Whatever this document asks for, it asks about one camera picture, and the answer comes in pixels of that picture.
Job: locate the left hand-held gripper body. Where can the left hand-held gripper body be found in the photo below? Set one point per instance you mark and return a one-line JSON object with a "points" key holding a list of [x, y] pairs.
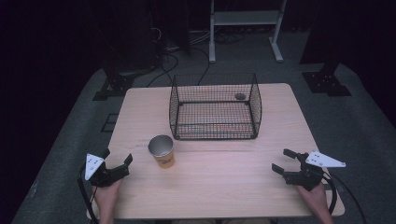
{"points": [[102, 174]]}

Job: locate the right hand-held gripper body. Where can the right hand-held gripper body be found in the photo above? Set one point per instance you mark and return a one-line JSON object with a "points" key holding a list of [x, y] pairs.
{"points": [[308, 172]]}

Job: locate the orange paper cup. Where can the orange paper cup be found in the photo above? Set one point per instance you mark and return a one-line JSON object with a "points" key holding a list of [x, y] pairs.
{"points": [[162, 151]]}

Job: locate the person's left hand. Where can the person's left hand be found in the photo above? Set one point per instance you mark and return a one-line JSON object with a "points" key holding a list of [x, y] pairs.
{"points": [[107, 193]]}

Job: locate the person's right hand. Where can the person's right hand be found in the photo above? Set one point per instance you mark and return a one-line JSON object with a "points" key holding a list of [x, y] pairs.
{"points": [[314, 199]]}

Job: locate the small dark round object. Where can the small dark round object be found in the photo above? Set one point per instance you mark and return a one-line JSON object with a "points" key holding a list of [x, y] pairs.
{"points": [[240, 96]]}

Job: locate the white metal stand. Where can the white metal stand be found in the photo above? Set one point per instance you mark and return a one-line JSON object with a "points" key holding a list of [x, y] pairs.
{"points": [[246, 28]]}

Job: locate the black stand base plate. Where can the black stand base plate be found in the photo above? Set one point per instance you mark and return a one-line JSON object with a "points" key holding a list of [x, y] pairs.
{"points": [[115, 85], [325, 82]]}

